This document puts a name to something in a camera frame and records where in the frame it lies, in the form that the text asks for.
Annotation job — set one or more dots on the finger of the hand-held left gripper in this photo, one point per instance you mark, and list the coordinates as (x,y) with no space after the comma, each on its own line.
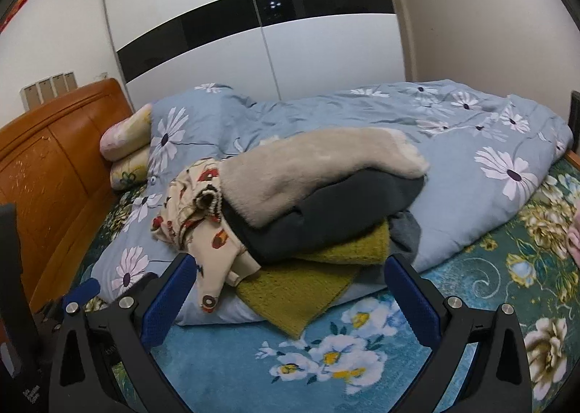
(84,290)

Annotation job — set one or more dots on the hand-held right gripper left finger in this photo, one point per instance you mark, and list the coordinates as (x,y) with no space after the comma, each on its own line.
(166,306)

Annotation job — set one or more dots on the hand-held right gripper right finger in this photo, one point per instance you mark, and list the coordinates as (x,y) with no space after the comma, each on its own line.
(417,308)

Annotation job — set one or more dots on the beige fluffy sweater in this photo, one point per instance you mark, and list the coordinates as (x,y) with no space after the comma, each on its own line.
(294,172)

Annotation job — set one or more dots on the teal floral bed sheet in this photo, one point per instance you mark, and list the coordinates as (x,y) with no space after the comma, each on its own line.
(475,277)

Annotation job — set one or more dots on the olive green knit garment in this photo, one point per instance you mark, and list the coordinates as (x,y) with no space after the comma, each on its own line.
(294,295)

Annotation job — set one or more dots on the dark grey garment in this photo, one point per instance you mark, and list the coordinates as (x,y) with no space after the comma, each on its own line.
(344,209)

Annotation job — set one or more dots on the cream patterned garment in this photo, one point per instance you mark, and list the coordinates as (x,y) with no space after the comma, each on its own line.
(195,186)

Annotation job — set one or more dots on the orange wooden headboard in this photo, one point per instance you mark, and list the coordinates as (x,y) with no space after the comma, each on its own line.
(54,168)

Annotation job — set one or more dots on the yellow floral pillow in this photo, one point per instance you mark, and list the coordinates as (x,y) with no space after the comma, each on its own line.
(129,170)

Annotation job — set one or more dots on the pink floral pillow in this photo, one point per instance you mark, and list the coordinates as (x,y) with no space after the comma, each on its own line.
(124,136)

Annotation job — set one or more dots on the pink cloth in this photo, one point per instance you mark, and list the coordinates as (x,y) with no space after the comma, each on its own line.
(574,240)

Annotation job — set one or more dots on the blue floral duvet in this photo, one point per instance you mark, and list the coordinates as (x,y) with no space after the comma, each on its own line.
(340,118)

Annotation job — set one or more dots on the white wardrobe with black stripe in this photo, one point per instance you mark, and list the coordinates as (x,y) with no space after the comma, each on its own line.
(317,55)

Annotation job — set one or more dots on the beige wall panel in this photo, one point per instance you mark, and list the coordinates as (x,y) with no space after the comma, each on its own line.
(47,89)

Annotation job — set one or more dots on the black post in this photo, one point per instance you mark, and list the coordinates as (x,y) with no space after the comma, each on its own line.
(576,109)

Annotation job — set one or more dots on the red wall decoration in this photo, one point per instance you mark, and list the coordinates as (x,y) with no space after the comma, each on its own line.
(13,14)

